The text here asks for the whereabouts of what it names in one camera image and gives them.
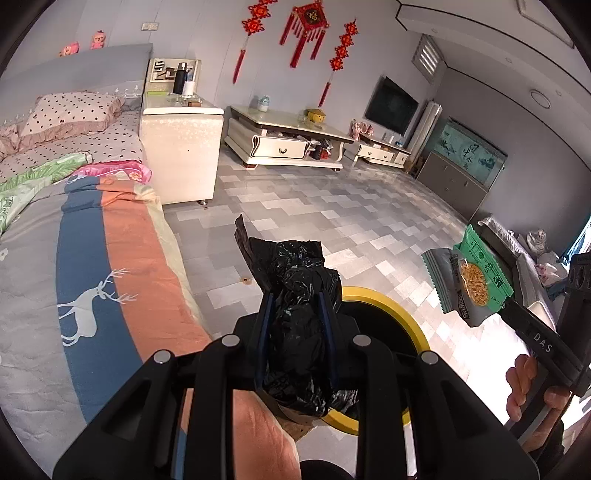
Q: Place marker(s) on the round ceiling lamp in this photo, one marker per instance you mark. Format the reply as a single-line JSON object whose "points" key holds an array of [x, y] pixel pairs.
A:
{"points": [[540, 99]]}

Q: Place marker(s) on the glass fish tank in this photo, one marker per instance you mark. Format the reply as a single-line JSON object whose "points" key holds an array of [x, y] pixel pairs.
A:
{"points": [[466, 154]]}

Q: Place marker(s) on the long red knot hanging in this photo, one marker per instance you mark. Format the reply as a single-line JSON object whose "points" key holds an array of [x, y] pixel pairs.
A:
{"points": [[255, 25]]}

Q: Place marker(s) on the white plush toy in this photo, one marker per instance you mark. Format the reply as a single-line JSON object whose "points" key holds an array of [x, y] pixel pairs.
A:
{"points": [[545, 258]]}

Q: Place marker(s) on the person's right forearm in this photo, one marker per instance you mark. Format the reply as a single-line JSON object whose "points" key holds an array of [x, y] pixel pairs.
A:
{"points": [[547, 441]]}

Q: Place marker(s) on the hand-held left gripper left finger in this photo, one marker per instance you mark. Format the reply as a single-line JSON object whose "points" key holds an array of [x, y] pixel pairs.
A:
{"points": [[262, 332]]}

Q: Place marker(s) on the grey cabinet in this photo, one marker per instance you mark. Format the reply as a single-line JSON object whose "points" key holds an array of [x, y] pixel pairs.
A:
{"points": [[452, 187]]}

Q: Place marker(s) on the yellow toy pot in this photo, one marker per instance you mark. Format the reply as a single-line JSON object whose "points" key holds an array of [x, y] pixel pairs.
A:
{"points": [[316, 117]]}

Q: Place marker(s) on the yellow trash bin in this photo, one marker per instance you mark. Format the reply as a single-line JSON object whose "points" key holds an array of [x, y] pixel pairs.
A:
{"points": [[392, 305]]}

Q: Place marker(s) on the person's right hand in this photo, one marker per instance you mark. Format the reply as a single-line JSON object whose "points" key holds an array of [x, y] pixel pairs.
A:
{"points": [[519, 383]]}

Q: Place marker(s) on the black plastic bag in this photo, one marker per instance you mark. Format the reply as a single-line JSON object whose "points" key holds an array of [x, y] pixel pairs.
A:
{"points": [[295, 323]]}

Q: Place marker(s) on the green snack packet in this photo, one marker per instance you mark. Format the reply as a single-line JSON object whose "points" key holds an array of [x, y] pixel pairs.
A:
{"points": [[475, 277]]}

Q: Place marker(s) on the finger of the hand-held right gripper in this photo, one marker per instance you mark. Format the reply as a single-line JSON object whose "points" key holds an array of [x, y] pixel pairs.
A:
{"points": [[535, 339]]}

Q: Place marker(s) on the green patterned quilt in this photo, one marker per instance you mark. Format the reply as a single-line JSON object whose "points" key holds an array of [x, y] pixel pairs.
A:
{"points": [[37, 177]]}

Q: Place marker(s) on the cream nightstand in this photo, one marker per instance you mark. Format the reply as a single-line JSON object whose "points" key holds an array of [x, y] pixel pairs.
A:
{"points": [[180, 152]]}

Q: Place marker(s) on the pink polka-dot pillow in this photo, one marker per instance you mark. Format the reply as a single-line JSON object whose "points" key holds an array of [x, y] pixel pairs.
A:
{"points": [[69, 115]]}

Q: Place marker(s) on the short red knot hanging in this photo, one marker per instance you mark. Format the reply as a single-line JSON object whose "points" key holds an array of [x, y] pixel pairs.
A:
{"points": [[340, 53]]}

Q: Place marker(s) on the grey upholstered bed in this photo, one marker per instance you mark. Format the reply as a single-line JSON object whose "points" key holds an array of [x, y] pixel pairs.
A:
{"points": [[92, 60]]}

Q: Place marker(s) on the small clear jar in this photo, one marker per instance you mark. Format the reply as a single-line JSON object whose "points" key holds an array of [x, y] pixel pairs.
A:
{"points": [[263, 104]]}

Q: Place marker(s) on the pink floral cloth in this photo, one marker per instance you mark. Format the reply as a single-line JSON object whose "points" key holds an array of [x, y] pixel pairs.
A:
{"points": [[115, 170]]}

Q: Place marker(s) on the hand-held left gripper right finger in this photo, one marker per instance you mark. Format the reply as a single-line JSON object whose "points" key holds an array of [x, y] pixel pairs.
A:
{"points": [[327, 332]]}

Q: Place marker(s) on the grey blue orange blanket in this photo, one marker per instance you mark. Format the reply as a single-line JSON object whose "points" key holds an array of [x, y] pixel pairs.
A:
{"points": [[138, 258]]}

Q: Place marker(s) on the black thermos bottle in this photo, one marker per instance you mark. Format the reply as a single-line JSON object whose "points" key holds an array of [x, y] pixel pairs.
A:
{"points": [[180, 78]]}

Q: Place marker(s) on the black flat television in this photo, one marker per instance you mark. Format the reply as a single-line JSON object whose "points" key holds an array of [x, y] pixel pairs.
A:
{"points": [[392, 106]]}

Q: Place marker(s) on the pink toy figure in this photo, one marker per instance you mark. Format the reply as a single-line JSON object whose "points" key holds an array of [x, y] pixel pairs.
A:
{"points": [[361, 130]]}

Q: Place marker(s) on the cream coffee table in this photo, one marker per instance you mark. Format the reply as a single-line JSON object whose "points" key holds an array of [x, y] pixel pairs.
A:
{"points": [[281, 150]]}

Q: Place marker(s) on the grey sofa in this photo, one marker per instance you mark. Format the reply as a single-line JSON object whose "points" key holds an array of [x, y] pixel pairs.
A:
{"points": [[531, 281]]}

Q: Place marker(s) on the cream television stand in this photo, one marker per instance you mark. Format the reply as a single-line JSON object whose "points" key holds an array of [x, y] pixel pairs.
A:
{"points": [[381, 154]]}

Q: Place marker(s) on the pink plush toy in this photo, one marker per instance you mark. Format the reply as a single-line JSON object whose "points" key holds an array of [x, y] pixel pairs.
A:
{"points": [[97, 40], [69, 50]]}

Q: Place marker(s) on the white wall outlet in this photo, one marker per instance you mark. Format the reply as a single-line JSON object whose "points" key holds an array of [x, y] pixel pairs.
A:
{"points": [[150, 26]]}

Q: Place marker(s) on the white cup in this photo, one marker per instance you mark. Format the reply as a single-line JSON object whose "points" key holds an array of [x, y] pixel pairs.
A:
{"points": [[188, 88]]}

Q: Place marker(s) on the pink polka-dot quilt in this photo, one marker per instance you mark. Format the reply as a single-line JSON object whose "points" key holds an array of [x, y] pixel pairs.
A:
{"points": [[8, 143]]}

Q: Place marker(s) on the white standing air conditioner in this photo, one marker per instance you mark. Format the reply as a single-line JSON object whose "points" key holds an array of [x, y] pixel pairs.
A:
{"points": [[424, 129]]}

